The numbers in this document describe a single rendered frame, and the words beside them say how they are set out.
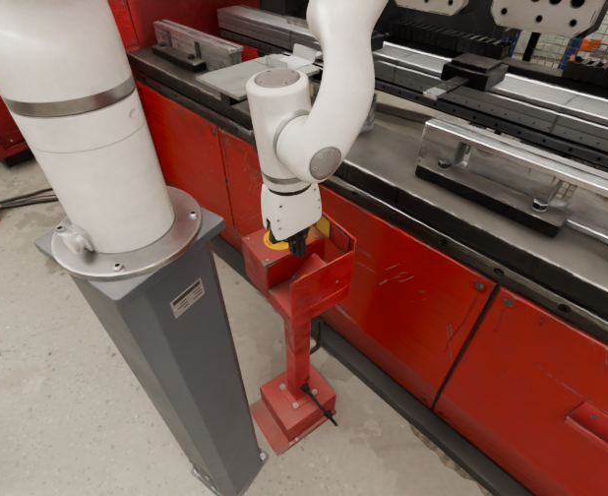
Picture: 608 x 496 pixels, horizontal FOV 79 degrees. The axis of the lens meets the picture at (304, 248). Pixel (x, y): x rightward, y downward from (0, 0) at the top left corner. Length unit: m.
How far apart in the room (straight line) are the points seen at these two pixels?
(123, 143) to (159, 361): 0.34
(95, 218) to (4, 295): 1.73
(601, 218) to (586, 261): 0.09
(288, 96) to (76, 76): 0.23
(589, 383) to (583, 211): 0.32
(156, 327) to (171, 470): 0.93
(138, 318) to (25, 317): 1.51
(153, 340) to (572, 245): 0.72
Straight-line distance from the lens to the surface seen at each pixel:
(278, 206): 0.60
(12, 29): 0.43
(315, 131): 0.46
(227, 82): 1.01
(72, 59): 0.41
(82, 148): 0.43
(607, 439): 1.01
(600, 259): 0.82
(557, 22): 0.76
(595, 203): 0.84
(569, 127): 1.08
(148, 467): 1.47
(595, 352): 0.86
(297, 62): 1.12
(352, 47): 0.49
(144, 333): 0.57
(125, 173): 0.45
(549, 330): 0.86
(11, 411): 1.78
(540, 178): 0.84
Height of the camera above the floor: 1.33
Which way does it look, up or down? 44 degrees down
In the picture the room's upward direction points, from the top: straight up
